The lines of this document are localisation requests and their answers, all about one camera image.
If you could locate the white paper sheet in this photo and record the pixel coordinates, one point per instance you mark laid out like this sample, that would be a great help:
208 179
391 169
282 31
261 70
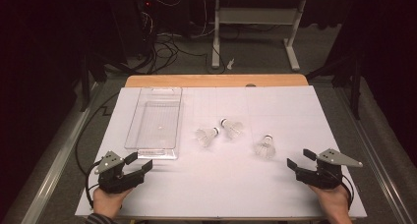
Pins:
229 184

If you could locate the clear plastic tray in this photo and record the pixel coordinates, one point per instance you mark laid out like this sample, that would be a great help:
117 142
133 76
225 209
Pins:
154 125

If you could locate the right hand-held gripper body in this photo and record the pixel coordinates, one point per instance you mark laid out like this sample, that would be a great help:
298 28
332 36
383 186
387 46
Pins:
323 176

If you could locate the person's right hand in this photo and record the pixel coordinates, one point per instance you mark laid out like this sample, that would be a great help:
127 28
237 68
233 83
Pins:
336 201

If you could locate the wooden table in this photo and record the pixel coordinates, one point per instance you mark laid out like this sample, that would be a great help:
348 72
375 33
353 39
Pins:
213 80

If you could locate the white metal stand frame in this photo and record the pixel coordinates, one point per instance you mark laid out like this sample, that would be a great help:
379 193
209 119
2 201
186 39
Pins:
255 16

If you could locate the metal floor rail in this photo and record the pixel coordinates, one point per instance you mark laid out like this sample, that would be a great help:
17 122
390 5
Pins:
377 171
55 165

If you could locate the white shuttlecock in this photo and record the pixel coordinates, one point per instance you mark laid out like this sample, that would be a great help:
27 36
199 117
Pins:
206 137
233 129
265 148

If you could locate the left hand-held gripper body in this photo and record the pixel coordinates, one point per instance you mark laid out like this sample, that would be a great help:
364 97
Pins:
113 181

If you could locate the person's left hand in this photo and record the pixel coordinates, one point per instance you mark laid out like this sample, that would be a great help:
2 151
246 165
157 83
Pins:
106 202

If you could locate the black metal stand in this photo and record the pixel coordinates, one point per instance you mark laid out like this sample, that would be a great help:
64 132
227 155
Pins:
355 93
84 86

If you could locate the dark equipment cabinet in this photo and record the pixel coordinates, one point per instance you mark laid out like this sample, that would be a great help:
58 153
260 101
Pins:
131 27

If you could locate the small white floor object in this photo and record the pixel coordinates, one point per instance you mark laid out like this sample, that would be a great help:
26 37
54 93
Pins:
230 63

